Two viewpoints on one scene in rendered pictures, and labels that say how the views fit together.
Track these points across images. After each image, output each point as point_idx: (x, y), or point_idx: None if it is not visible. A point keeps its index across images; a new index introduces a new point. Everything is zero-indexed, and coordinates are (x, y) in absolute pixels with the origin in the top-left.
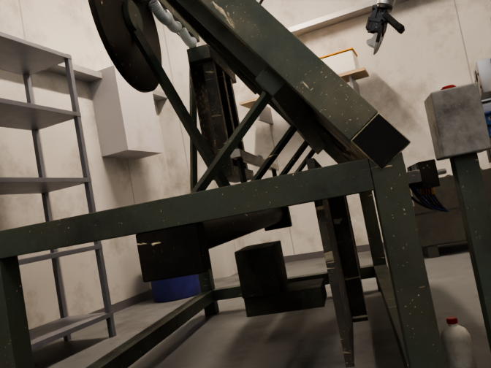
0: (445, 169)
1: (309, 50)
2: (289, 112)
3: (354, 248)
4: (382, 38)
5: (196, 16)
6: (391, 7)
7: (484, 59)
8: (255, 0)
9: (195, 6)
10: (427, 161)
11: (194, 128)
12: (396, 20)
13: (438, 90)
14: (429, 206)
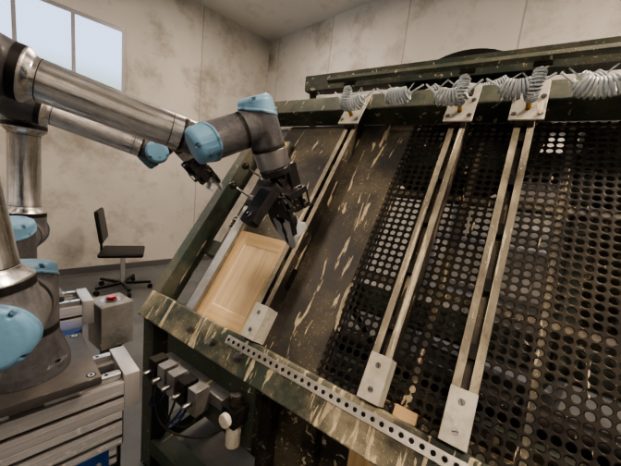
0: (142, 372)
1: (183, 241)
2: None
3: (259, 416)
4: (287, 224)
5: None
6: (260, 173)
7: (79, 288)
8: (206, 205)
9: None
10: (154, 355)
11: None
12: (250, 202)
13: (115, 293)
14: (166, 397)
